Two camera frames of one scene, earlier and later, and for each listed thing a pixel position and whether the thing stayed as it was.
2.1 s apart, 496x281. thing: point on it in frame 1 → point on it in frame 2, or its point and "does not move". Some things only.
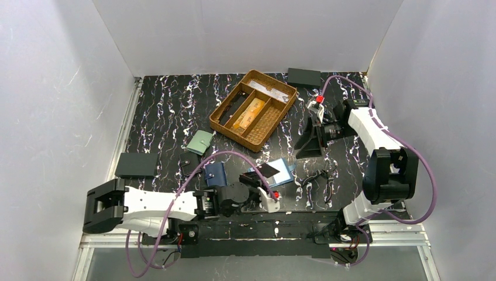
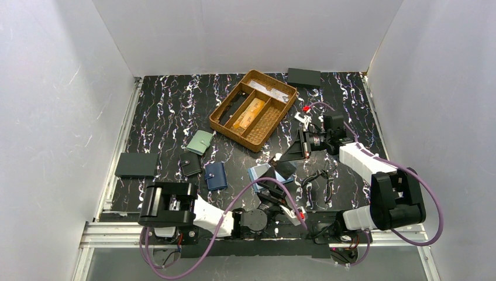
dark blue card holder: x=215 y=174 does not move
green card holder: x=200 y=142 does not move
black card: x=267 y=171 → x=285 y=170
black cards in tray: x=233 y=107 does not move
